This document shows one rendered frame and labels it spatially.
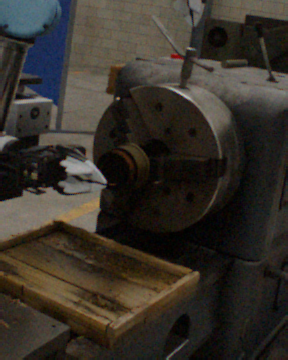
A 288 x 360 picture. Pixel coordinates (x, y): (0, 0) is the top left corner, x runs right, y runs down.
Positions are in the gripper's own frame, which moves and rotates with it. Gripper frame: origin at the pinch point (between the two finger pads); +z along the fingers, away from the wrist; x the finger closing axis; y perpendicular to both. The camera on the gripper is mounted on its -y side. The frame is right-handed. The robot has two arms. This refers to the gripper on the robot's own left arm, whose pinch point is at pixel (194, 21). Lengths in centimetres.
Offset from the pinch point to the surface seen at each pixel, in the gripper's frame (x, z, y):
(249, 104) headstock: 10.9, 20.4, 0.8
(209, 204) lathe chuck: 6.3, 39.2, 16.8
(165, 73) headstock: -10.1, 10.8, -1.1
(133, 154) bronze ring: -2.3, 26.8, 28.8
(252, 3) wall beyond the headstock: -342, -149, -940
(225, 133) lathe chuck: 9.6, 25.5, 12.3
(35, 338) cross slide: 8, 45, 72
